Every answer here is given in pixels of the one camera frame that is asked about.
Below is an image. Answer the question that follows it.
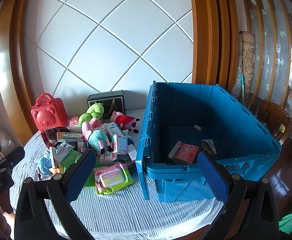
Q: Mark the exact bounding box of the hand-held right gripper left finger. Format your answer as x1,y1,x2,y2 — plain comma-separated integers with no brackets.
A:
14,149,98,240

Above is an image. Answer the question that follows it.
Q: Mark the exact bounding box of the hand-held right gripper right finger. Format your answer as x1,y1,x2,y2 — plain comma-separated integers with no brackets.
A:
197,151,280,240

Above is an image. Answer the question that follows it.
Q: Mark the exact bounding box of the green dinosaur plush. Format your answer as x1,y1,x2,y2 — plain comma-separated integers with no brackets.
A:
59,150,96,188

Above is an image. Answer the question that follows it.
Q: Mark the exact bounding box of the light blue curved plastic toy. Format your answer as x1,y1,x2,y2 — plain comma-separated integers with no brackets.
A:
37,152,54,179

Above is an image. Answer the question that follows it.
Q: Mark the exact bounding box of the blue plastic storage crate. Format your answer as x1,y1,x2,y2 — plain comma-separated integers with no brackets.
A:
136,81,282,203

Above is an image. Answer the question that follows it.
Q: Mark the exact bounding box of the clear plastic bag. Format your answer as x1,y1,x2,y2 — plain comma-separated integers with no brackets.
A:
0,130,15,148

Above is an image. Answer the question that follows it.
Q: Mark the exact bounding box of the white blue red packet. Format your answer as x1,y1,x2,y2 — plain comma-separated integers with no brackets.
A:
54,142,74,163

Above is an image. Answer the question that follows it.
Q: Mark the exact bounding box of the pink green wet wipes pack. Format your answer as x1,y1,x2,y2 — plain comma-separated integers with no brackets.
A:
93,163,134,195

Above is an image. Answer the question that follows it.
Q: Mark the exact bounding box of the pink flat box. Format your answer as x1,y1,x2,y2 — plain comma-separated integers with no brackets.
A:
100,151,118,165

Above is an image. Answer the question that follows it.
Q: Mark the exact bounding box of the red pink packet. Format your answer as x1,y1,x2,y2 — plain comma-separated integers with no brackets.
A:
168,141,201,165

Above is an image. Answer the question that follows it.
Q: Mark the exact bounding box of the green striped medicine box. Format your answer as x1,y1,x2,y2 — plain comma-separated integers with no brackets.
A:
57,132,83,142

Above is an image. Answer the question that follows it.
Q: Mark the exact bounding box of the teal-dress pig plush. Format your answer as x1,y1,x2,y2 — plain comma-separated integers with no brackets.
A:
82,121,114,155

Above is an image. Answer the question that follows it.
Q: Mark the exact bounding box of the maroon snack bag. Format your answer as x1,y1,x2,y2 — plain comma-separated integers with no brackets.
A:
41,126,70,148

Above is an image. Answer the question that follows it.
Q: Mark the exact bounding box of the black flat case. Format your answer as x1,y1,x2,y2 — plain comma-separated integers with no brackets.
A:
116,155,136,174

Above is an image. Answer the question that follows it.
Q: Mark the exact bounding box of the small pink wipes pack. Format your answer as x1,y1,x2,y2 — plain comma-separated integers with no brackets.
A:
112,134,129,154

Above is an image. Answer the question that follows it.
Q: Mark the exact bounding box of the pink white tissue pack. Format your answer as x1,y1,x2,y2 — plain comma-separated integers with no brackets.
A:
69,116,83,133

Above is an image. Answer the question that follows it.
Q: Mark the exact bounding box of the red bear toy suitcase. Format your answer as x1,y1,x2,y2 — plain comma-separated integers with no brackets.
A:
31,93,68,133

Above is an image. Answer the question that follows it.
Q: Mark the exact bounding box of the striped white tablecloth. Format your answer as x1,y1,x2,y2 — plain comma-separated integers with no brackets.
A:
10,109,225,238

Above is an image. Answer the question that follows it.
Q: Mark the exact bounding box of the pink carton box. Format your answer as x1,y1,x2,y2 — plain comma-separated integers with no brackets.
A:
89,117,103,130

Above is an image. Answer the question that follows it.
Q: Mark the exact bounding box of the white green medicine box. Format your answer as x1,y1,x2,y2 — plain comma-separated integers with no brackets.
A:
103,122,125,140

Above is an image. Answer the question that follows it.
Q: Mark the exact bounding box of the green frog plush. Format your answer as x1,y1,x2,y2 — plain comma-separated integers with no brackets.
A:
78,103,104,125

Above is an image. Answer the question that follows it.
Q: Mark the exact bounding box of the red-dress pig plush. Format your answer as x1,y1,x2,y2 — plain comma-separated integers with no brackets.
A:
110,111,141,133

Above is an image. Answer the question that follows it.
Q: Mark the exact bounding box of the wooden chair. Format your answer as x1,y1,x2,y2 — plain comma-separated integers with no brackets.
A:
257,99,292,144

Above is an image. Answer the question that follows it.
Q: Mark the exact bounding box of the black gift box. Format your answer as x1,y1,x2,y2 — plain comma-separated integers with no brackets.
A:
87,89,126,120

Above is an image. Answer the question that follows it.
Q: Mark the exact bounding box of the rolled patterned carpet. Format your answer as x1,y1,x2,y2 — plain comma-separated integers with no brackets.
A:
231,31,256,105

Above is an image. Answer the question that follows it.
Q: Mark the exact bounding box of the wooden frosted glass screen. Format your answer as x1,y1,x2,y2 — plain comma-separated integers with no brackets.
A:
239,0,292,108

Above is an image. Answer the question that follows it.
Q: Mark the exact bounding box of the green handled mop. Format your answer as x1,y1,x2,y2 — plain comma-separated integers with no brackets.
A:
239,75,246,103

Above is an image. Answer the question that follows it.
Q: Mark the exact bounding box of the curved wooden window frame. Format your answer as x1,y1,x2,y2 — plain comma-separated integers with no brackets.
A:
0,0,40,145

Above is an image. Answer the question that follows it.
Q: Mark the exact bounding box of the wooden door frame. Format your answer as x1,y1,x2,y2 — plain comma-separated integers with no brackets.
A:
188,0,240,93

